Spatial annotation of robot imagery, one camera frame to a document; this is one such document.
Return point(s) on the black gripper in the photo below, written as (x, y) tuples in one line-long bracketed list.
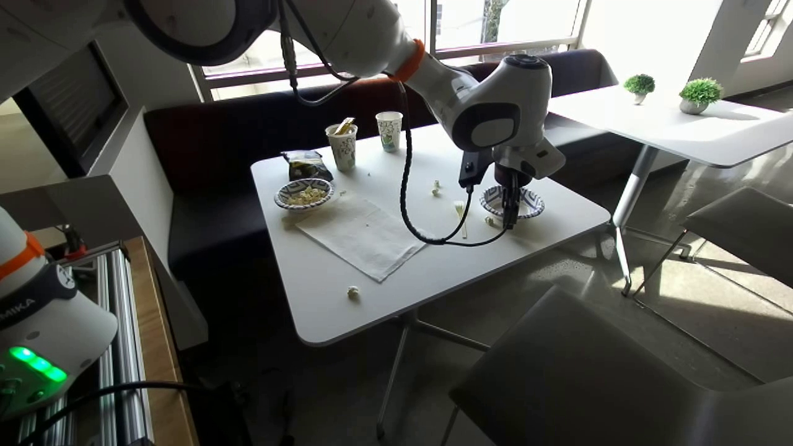
[(512, 182)]

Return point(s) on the blue white paper plate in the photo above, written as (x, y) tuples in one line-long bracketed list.
[(528, 206)]

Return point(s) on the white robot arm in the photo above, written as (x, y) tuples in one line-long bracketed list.
[(497, 118)]

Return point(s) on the white robot base green light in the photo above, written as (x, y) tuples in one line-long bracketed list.
[(50, 330)]

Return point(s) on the paper plate with food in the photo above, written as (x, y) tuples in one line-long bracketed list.
[(302, 194)]

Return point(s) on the white plastic spoon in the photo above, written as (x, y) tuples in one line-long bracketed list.
[(459, 206)]

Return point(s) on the small popcorn piece centre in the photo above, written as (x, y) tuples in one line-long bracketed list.
[(436, 192)]

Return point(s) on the white paper napkin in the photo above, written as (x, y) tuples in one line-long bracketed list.
[(363, 232)]

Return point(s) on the white paper cup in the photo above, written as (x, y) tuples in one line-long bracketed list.
[(390, 127)]

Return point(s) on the white square table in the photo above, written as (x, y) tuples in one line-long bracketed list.
[(316, 280)]

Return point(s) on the small green potted plant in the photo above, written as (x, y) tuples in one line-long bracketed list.
[(640, 88)]

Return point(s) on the grey chair foreground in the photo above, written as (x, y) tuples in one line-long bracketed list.
[(569, 376)]

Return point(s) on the paper cup with utensil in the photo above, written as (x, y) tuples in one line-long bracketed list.
[(343, 140)]

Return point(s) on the popcorn piece near table edge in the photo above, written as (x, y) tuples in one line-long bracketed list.
[(355, 293)]

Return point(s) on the white side table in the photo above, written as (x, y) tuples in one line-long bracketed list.
[(725, 135)]

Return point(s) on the larger green potted plant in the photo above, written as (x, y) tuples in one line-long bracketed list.
[(696, 94)]

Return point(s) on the dark snack bag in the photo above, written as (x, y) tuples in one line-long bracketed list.
[(305, 164)]

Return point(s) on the dark bench sofa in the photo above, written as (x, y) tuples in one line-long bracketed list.
[(206, 153)]

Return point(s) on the wooden side counter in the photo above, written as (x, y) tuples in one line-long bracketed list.
[(140, 371)]

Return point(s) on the dark wall monitor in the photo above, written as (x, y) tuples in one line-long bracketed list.
[(73, 109)]

